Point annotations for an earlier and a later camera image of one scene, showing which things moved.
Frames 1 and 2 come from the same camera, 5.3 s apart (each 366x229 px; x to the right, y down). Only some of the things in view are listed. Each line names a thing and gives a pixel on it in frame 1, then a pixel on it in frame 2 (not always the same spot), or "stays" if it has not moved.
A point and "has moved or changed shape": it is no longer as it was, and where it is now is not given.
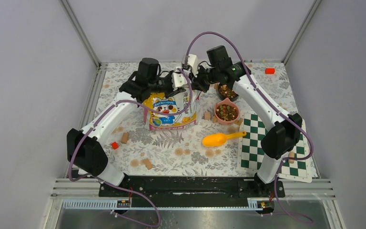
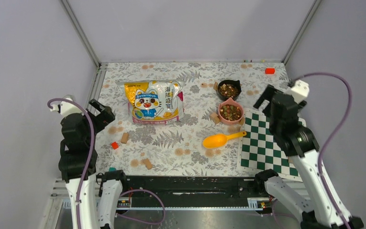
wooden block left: [125, 138] stays
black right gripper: [196, 81] → [267, 94]
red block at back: [269, 70] stays
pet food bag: [155, 120] has moved or changed shape
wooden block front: [147, 162] stays
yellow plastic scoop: [217, 140] stays
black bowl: [225, 92] stays
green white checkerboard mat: [252, 151] stays
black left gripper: [171, 92] → [105, 117]
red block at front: [115, 145] stays
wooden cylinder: [207, 116] → [214, 117]
